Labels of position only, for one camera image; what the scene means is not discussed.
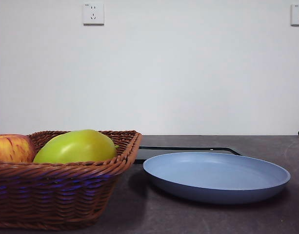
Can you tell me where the brown wicker basket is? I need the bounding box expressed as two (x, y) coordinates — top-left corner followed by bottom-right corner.
(0, 130), (143, 231)

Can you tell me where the black tray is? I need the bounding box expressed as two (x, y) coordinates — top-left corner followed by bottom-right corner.
(134, 146), (242, 164)

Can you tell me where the blue plate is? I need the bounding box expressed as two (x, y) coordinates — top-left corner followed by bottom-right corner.
(142, 152), (292, 205)

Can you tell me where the green mango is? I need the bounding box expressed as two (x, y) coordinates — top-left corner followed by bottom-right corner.
(33, 129), (120, 164)

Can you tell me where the red yellow apple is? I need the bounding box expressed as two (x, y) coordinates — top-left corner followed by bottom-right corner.
(0, 134), (37, 163)

